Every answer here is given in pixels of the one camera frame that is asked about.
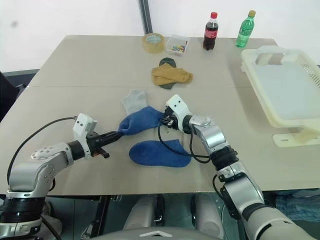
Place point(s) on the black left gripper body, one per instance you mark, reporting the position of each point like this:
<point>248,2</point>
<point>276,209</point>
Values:
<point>94,143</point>

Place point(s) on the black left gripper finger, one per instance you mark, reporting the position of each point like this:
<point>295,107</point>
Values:
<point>110,140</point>
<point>110,135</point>

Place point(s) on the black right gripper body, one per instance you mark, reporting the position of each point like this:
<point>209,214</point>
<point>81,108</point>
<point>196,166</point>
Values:
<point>174,120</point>

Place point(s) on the blue sock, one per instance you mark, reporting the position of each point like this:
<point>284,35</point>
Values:
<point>140,120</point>
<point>155,153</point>

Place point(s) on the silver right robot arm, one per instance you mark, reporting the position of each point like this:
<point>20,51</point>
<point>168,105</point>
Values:
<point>212,137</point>

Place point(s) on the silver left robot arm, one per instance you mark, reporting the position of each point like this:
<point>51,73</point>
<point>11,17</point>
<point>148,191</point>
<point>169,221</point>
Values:
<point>45,172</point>

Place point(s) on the grey sock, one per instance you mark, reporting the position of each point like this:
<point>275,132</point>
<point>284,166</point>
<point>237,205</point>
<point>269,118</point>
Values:
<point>133,102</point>

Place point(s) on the mustard yellow sock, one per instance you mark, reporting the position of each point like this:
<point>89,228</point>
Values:
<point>170,75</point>

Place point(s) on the dark green sock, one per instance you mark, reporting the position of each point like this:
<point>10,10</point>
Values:
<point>167,61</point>

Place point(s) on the cream plastic basket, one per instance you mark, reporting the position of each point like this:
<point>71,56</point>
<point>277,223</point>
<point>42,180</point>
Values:
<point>282,95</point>

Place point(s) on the brown packing tape roll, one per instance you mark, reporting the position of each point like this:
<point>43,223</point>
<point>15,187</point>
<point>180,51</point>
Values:
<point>150,47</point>

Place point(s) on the clear box with coloured clips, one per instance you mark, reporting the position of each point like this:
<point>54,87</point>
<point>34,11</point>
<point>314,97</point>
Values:
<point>177,46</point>

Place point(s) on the grey robot left thigh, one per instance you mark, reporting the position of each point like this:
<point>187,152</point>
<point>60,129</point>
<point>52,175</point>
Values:
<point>140,212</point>

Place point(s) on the grey robot thigh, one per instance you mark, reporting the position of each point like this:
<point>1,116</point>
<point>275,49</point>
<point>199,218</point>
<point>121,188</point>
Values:
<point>207,212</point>
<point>140,212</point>

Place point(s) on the cola bottle red cap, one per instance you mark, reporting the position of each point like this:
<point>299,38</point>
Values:
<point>210,35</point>

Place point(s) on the dark chair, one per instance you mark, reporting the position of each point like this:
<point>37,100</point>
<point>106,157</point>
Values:
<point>15,95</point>

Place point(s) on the grey robot right thigh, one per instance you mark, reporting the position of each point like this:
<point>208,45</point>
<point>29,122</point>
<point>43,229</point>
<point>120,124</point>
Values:
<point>207,212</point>

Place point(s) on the grey robot torso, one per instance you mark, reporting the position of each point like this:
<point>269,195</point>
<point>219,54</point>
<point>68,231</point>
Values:
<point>162,235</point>

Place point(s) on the green plastic bottle yellow cap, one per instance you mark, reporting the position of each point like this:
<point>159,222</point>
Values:
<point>243,33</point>

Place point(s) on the blue plaid cloth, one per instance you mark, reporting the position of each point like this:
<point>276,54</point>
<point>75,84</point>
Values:
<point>297,205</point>

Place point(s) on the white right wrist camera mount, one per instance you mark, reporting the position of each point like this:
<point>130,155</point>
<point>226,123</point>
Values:
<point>178,106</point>

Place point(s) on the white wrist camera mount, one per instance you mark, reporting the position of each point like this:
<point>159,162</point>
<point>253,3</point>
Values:
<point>81,127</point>
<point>178,106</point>

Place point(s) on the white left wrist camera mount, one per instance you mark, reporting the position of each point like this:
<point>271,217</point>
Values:
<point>81,127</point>

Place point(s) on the black table frame leg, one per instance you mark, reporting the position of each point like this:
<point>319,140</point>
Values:
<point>98,215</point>

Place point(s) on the black metal post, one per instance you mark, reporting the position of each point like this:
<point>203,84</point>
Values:
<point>145,17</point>

